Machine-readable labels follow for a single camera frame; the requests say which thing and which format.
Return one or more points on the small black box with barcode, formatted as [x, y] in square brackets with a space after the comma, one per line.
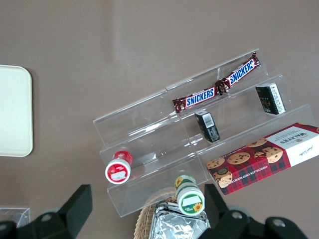
[208, 126]

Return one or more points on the red lidded small jar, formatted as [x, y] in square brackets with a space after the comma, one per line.
[118, 169]

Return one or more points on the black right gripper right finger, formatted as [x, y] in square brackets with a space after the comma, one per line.
[219, 211]

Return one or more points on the Walkers red tartan cookie box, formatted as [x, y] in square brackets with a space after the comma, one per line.
[259, 159]

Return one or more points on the black box with white side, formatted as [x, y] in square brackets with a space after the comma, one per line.
[270, 98]

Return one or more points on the Snickers chocolate bar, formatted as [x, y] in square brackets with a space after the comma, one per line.
[241, 72]
[199, 97]

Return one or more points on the woven wicker basket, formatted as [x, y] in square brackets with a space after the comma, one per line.
[144, 219]

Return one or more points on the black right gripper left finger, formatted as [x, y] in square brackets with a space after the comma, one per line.
[74, 211]

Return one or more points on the clear acrylic stepped riser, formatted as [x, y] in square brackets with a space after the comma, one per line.
[149, 154]
[239, 117]

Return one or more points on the cream plastic tray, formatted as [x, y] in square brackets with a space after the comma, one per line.
[15, 112]

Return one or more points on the foil wrapped sandwich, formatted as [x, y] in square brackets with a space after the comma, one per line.
[174, 224]

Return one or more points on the clear plastic box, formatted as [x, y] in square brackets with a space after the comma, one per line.
[15, 215]

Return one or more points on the green sunflower lidded jar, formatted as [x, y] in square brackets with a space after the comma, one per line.
[189, 196]

